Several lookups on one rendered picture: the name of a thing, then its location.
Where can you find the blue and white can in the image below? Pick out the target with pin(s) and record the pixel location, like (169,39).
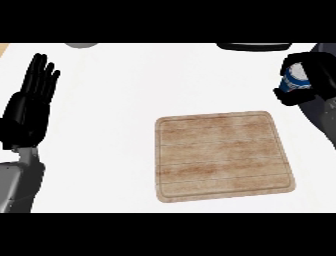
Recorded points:
(293,80)

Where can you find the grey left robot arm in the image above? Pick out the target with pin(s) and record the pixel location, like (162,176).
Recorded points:
(8,186)

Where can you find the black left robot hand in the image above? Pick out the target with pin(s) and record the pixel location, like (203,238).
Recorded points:
(24,116)

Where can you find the grey round object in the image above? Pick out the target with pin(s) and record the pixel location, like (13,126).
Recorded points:
(81,45)

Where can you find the wooden cutting board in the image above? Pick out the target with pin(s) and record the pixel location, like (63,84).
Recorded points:
(222,156)

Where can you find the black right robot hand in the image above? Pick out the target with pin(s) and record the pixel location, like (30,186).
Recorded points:
(330,71)

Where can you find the black round pot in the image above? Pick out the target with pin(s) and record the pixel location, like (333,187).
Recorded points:
(253,46)

